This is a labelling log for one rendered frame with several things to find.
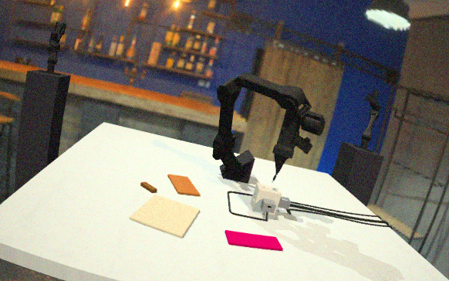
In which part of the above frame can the orange rectangular block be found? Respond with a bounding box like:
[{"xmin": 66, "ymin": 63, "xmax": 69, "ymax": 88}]
[{"xmin": 167, "ymin": 174, "xmax": 201, "ymax": 197}]

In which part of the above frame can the small brown rectangular block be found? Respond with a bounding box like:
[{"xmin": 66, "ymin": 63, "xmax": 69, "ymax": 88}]
[{"xmin": 140, "ymin": 182, "xmax": 157, "ymax": 193}]

